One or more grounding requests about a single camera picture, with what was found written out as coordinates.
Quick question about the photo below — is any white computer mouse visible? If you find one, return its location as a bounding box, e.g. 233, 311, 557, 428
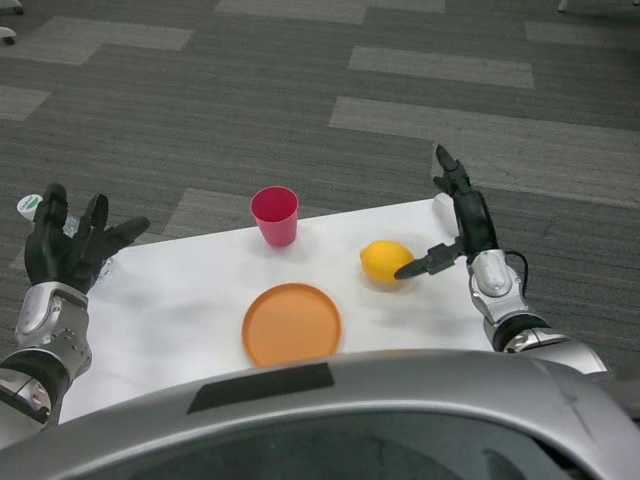
433, 193, 459, 234

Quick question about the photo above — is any silver robot chest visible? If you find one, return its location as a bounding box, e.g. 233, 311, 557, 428
0, 348, 640, 480

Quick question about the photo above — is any clear bottle with white cap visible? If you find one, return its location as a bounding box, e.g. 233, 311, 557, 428
17, 193, 117, 284

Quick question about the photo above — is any pink plastic cup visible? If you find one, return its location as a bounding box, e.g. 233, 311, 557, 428
250, 186, 300, 248

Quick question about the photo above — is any yellow lemon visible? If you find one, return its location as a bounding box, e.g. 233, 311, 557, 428
358, 240, 416, 289

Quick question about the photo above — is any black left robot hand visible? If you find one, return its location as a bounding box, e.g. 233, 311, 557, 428
23, 182, 151, 296

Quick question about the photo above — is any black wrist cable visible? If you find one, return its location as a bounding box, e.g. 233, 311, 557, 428
502, 249, 530, 291

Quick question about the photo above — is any orange round plate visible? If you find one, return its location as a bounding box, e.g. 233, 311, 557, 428
241, 282, 344, 370

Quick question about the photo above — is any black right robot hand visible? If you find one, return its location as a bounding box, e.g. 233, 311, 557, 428
393, 144, 501, 280

